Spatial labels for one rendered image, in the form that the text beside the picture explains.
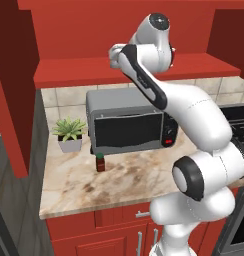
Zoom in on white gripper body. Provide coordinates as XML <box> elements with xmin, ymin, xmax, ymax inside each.
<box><xmin>108</xmin><ymin>43</ymin><xmax>128</xmax><ymax>70</ymax></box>

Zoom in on red cabinet door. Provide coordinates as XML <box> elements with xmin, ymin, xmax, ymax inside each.
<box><xmin>207</xmin><ymin>8</ymin><xmax>244</xmax><ymax>73</ymax></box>
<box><xmin>0</xmin><ymin>0</ymin><xmax>40</xmax><ymax>180</ymax></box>

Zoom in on grey toaster oven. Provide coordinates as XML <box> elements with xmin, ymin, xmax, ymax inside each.
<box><xmin>86</xmin><ymin>87</ymin><xmax>180</xmax><ymax>156</ymax></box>

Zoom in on green plant in white pot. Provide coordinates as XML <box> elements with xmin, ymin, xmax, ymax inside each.
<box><xmin>52</xmin><ymin>116</ymin><xmax>88</xmax><ymax>154</ymax></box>

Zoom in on dark red bottle green cap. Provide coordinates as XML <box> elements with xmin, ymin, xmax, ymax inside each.
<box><xmin>95</xmin><ymin>152</ymin><xmax>107</xmax><ymax>173</ymax></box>

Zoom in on black hob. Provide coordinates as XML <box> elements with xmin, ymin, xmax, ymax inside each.
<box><xmin>219</xmin><ymin>103</ymin><xmax>244</xmax><ymax>176</ymax></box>

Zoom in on red drawer front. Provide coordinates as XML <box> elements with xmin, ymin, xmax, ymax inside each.
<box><xmin>93</xmin><ymin>201</ymin><xmax>154</xmax><ymax>230</ymax></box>

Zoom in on red cupboard door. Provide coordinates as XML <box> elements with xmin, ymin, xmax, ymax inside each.
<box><xmin>49</xmin><ymin>223</ymin><xmax>148</xmax><ymax>256</ymax></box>
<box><xmin>146</xmin><ymin>221</ymin><xmax>210</xmax><ymax>256</ymax></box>

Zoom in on red wall cabinet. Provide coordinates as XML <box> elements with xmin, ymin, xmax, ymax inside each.
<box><xmin>17</xmin><ymin>0</ymin><xmax>244</xmax><ymax>90</ymax></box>

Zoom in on silver drawer handle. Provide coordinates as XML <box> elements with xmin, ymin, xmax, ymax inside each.
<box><xmin>135</xmin><ymin>210</ymin><xmax>152</xmax><ymax>220</ymax></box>

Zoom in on silver cupboard door handle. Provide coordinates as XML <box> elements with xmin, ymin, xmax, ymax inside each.
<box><xmin>152</xmin><ymin>228</ymin><xmax>159</xmax><ymax>248</ymax></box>
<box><xmin>136</xmin><ymin>231</ymin><xmax>144</xmax><ymax>256</ymax></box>

